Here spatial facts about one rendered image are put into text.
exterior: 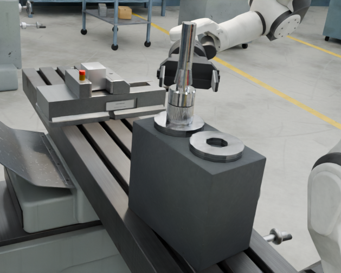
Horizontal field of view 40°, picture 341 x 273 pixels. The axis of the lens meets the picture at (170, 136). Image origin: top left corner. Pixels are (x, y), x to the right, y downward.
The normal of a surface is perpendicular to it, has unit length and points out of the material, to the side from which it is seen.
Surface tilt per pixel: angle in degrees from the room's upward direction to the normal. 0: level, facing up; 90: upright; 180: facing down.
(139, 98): 90
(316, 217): 90
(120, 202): 0
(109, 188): 0
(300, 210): 0
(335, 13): 90
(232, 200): 90
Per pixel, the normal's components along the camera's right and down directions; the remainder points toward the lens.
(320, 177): -0.81, 0.18
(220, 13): 0.53, 0.40
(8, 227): 0.09, -0.90
